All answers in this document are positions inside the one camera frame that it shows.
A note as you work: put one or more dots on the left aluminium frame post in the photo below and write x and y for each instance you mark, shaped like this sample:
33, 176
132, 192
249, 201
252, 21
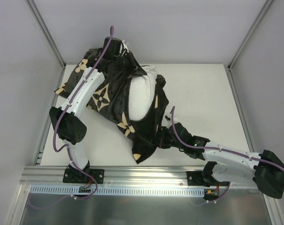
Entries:
39, 18

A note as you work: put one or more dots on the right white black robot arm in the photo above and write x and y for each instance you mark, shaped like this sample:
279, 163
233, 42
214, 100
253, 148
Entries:
224, 164

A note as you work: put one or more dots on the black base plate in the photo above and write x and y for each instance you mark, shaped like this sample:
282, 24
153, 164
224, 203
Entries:
195, 178
73, 175

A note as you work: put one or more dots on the white pillow insert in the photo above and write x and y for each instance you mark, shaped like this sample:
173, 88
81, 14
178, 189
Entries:
141, 95

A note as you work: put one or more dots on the black beige patterned pillowcase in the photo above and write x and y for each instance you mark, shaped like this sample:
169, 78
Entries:
143, 133

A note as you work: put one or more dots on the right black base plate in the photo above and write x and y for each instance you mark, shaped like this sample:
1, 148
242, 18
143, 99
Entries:
195, 178

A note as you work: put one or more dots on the right aluminium frame post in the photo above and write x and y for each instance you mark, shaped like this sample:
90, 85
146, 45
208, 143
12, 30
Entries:
260, 16

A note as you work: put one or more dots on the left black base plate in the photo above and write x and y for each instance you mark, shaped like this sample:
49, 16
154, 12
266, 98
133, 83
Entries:
73, 175

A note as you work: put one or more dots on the white slotted cable duct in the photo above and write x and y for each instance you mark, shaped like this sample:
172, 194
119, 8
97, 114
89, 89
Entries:
122, 191

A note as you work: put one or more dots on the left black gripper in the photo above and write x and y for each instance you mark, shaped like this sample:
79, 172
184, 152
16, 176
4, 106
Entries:
119, 61

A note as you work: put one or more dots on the aluminium frame post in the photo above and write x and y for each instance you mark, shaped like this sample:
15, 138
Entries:
260, 16
39, 18

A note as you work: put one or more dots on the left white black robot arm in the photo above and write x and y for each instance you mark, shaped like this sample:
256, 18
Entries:
87, 84

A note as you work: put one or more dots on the aluminium mounting rail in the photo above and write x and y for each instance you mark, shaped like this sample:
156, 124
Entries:
116, 176

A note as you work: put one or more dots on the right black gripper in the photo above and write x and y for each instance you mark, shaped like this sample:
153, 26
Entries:
162, 137

